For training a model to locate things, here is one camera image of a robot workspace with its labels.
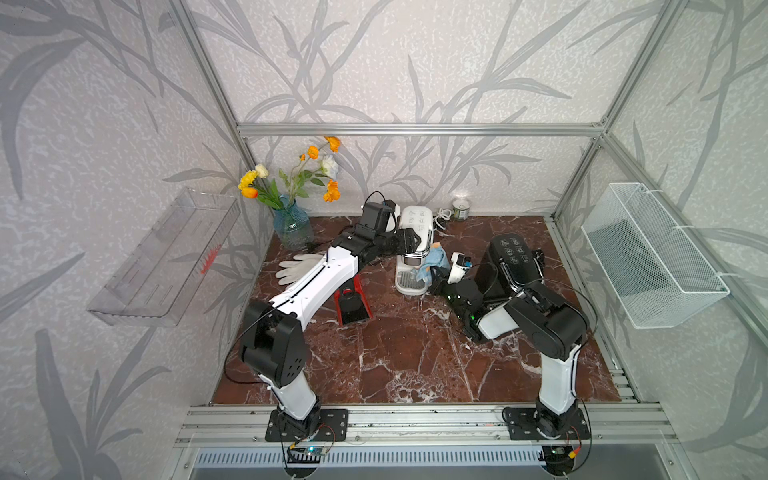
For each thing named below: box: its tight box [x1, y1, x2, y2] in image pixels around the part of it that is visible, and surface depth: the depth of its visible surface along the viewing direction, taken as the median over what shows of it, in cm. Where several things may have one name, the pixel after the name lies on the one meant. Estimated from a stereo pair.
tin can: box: [452, 199, 470, 221], surface depth 121 cm
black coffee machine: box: [476, 233, 545, 300], surface depth 82 cm
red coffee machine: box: [334, 274, 373, 327], surface depth 81 cm
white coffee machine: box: [395, 206, 433, 296], surface depth 91 cm
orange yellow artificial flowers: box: [238, 136, 341, 210], surface depth 100 cm
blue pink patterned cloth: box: [416, 242, 451, 285], surface depth 92 cm
